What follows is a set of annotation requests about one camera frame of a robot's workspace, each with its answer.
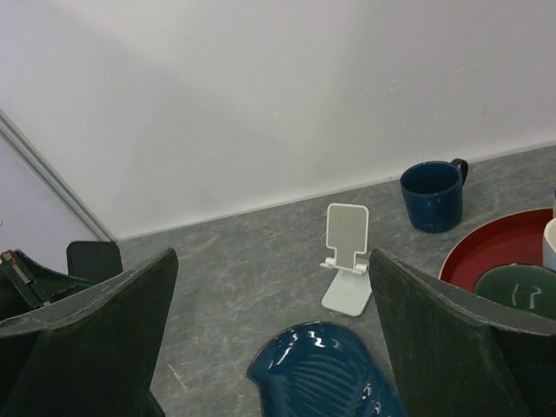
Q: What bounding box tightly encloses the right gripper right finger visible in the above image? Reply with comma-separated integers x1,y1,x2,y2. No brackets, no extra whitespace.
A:
368,248,555,416

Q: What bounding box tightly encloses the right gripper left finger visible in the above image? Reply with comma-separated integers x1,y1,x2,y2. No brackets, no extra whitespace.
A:
1,249,179,416

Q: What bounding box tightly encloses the white phone stand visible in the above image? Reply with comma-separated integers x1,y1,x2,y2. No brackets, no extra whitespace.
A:
321,202,372,317

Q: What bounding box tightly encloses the dark green glass mug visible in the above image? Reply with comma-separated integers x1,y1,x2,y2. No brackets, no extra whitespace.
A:
473,263,555,318

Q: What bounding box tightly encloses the blue leaf dish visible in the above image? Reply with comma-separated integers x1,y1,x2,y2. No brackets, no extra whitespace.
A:
247,321,406,417

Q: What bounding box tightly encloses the red round tray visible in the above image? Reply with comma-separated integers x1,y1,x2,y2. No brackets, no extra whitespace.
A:
439,208,553,292

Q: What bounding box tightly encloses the light blue mug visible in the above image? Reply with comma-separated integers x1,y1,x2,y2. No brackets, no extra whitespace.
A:
542,218,556,270

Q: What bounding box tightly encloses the dark blue mug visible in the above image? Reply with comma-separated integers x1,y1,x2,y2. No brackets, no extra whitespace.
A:
400,158,469,234

